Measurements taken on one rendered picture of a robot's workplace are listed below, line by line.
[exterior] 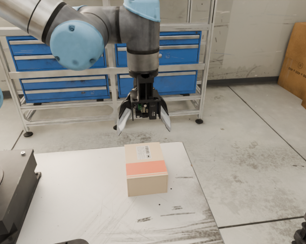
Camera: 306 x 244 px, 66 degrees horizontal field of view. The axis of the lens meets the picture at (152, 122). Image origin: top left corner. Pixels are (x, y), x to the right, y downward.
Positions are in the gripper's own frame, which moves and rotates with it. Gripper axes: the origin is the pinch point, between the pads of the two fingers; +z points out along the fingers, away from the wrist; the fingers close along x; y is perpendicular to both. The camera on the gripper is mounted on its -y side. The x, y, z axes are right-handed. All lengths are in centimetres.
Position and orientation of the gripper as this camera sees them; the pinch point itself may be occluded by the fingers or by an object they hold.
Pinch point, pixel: (144, 132)
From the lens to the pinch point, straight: 68.7
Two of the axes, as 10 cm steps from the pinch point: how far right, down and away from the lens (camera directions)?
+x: 9.9, -0.7, 1.2
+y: 1.4, 5.2, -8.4
